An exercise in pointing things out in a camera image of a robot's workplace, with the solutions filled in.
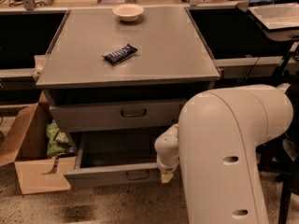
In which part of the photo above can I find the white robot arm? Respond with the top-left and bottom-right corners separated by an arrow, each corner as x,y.
155,85 -> 293,224

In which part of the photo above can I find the grey drawer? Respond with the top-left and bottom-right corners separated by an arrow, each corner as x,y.
64,128 -> 162,189
46,89 -> 186,133

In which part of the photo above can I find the cardboard box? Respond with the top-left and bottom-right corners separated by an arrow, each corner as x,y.
0,96 -> 75,194

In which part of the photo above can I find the black office chair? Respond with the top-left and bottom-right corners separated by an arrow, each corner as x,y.
257,44 -> 299,224

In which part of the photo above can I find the white bowl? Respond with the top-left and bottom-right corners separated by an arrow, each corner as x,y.
112,4 -> 144,22

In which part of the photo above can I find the grey top drawer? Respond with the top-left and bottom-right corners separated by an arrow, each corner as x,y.
46,89 -> 186,133

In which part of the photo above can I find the grey drawer cabinet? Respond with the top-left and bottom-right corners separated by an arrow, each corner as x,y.
35,6 -> 221,185

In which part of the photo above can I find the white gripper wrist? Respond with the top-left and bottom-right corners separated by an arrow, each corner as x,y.
157,154 -> 179,184

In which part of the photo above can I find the blue snack bar wrapper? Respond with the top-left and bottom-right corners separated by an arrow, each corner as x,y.
103,44 -> 137,65

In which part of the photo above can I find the black hanging cable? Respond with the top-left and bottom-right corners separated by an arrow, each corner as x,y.
236,57 -> 262,87

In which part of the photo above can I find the silver laptop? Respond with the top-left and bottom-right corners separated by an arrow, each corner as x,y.
249,0 -> 299,30

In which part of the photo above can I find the green chip bag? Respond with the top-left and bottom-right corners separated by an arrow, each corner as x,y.
46,121 -> 76,157

